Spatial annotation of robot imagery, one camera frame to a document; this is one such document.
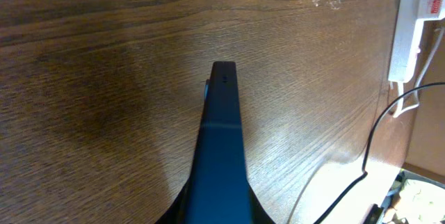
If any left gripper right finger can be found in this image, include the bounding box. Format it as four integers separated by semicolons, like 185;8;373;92
248;184;275;224

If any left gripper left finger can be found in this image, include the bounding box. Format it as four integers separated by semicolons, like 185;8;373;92
155;180;189;224

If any blue Galaxy smartphone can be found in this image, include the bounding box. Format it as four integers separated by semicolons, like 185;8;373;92
184;61;253;224

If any black USB charging cable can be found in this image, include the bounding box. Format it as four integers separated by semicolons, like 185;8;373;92
312;81;445;224

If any white charger plug adapter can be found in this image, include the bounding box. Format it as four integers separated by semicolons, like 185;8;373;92
417;0;444;21

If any white power strip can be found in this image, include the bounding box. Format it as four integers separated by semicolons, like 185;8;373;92
388;0;426;83

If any white power strip cord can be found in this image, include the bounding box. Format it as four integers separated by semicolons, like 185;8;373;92
389;25;445;119

